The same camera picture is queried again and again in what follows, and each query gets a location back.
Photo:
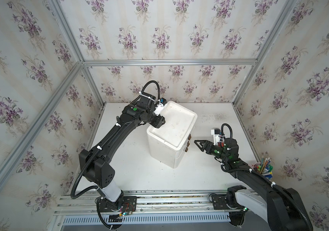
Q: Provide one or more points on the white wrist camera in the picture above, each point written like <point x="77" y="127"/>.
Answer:
<point x="159" y="106"/>
<point x="218" y="138"/>

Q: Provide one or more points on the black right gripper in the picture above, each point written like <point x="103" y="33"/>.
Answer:
<point x="206" y="146"/>

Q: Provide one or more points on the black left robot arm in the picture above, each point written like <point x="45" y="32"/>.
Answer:
<point x="96" y="172"/>

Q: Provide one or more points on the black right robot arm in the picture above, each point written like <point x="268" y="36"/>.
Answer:
<point x="281" y="208"/>

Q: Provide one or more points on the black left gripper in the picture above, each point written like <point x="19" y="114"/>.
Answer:
<point x="158" y="121"/>

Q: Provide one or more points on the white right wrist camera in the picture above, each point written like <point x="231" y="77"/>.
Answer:
<point x="218" y="138"/>

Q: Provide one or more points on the pink pen cup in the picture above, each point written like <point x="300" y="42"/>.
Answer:
<point x="264" y="168"/>

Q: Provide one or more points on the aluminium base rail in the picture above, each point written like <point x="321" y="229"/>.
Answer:
<point x="145" y="207"/>

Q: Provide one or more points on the white plastic drawer cabinet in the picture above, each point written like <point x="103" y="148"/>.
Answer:
<point x="170" y="142"/>

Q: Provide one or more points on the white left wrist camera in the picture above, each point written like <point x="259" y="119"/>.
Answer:
<point x="159" y="106"/>

